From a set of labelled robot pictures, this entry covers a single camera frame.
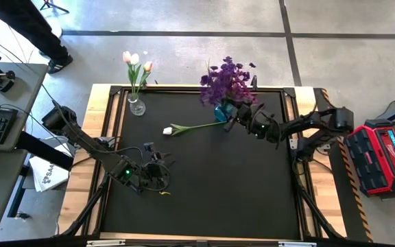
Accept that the white base floor stand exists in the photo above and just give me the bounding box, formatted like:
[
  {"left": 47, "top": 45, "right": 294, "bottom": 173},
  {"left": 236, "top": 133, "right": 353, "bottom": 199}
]
[{"left": 50, "top": 23, "right": 63, "bottom": 39}]

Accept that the silver bracket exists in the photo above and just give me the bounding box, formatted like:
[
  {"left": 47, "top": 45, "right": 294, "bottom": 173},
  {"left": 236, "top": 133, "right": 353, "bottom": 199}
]
[
  {"left": 86, "top": 239, "right": 126, "bottom": 247},
  {"left": 278, "top": 241, "right": 317, "bottom": 247}
]

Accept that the black frame strut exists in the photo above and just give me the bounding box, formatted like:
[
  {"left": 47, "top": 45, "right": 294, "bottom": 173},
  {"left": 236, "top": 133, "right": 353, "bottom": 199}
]
[
  {"left": 295, "top": 178, "right": 343, "bottom": 239},
  {"left": 60, "top": 171, "right": 112, "bottom": 237}
]

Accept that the pink white tulip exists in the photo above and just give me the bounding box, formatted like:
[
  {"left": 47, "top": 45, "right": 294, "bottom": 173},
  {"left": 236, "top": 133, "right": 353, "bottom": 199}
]
[{"left": 122, "top": 50, "right": 137, "bottom": 100}]

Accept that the black hazard striped ramp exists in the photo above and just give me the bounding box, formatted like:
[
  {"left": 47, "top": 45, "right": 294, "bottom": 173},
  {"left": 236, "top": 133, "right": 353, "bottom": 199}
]
[{"left": 313, "top": 87, "right": 373, "bottom": 243}]

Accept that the salmon pink tulip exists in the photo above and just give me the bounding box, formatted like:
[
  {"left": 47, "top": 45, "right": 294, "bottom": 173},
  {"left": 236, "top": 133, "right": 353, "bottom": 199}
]
[{"left": 134, "top": 60, "right": 154, "bottom": 100}]

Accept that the black table mat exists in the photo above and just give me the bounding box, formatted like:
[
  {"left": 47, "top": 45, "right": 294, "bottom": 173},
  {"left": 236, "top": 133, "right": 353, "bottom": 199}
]
[{"left": 101, "top": 91, "right": 302, "bottom": 240}]

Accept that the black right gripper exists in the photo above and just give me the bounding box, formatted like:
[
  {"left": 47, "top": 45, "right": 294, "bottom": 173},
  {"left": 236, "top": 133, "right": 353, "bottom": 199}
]
[{"left": 224, "top": 104, "right": 265, "bottom": 133}]

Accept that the black bar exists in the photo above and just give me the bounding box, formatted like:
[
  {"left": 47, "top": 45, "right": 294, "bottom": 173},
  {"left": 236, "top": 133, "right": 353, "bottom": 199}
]
[{"left": 14, "top": 131, "right": 75, "bottom": 172}]

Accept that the red black toolbox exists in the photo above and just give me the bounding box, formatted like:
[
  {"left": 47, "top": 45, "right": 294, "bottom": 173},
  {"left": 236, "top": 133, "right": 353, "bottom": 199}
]
[{"left": 343, "top": 118, "right": 395, "bottom": 198}]

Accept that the person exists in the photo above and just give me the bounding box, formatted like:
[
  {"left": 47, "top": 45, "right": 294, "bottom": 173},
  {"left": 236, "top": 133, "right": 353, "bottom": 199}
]
[{"left": 0, "top": 0, "right": 74, "bottom": 75}]

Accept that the blue glass vase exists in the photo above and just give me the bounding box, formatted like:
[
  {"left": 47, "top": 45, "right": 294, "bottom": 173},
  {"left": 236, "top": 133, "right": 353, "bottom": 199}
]
[{"left": 213, "top": 102, "right": 235, "bottom": 124}]

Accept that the black table frame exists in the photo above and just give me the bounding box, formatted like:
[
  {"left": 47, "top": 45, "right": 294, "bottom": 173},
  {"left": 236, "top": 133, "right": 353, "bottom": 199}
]
[{"left": 80, "top": 84, "right": 322, "bottom": 241}]

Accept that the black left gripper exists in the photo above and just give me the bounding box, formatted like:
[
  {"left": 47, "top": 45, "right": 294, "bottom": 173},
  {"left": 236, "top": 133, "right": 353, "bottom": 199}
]
[{"left": 137, "top": 152, "right": 177, "bottom": 192}]

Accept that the white printed bag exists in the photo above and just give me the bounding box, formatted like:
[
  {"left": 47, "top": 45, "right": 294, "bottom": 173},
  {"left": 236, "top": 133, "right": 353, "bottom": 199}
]
[{"left": 28, "top": 143, "right": 71, "bottom": 193}]

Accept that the black tripod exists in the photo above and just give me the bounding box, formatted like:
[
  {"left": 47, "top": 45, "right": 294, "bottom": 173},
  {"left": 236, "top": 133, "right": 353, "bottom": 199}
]
[{"left": 39, "top": 0, "right": 70, "bottom": 14}]

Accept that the clear glass vase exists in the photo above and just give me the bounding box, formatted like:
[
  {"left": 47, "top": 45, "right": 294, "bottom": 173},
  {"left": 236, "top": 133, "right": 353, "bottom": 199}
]
[{"left": 127, "top": 91, "right": 147, "bottom": 117}]

